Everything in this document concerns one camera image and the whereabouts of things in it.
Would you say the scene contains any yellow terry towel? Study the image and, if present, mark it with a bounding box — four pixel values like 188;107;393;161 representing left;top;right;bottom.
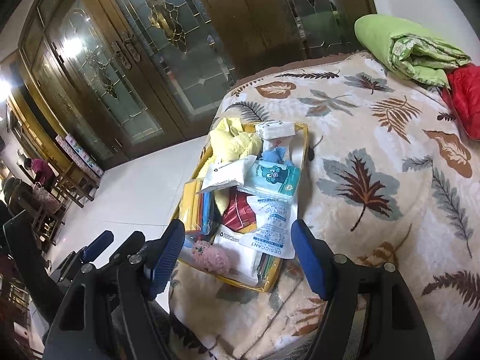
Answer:
209;117;263;164

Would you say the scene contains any wooden chair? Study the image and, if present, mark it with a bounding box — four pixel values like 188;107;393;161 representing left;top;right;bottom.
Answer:
53;163;98;208

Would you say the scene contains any person in red top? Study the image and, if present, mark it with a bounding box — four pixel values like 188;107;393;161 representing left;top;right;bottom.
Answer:
24;158;56;192

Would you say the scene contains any pink knitted item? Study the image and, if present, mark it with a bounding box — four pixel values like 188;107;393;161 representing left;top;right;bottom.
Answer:
192;241;231;275

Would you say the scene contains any colourful striped packet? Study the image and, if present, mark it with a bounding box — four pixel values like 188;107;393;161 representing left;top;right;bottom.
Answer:
256;253;281;285

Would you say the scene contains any white desiccant packet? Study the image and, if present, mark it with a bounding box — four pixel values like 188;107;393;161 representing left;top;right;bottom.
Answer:
214;196;297;260

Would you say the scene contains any leaf patterned beige blanket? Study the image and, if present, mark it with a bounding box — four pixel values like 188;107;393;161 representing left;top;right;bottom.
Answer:
169;53;479;359

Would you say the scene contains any yellow trimmed clear storage bag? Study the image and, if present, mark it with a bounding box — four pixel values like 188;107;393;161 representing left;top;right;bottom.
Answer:
170;121;310;294

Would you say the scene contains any red zipper pouch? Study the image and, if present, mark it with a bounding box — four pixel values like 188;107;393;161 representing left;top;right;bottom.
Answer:
221;189;256;234

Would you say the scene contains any blue tissue pack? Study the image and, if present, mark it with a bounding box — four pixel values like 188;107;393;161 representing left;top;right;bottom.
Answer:
238;160;301;203

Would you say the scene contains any blue cloth in bag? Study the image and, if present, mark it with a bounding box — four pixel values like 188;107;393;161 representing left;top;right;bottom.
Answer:
260;146;288;164

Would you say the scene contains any wooden glass door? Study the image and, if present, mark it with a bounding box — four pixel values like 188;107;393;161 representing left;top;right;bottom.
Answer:
10;0;375;170

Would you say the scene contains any red padded bag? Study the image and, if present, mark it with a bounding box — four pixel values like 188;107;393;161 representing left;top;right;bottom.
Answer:
442;63;480;141

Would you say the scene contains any green folded quilt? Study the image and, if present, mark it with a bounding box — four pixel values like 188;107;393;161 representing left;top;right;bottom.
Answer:
354;14;471;88

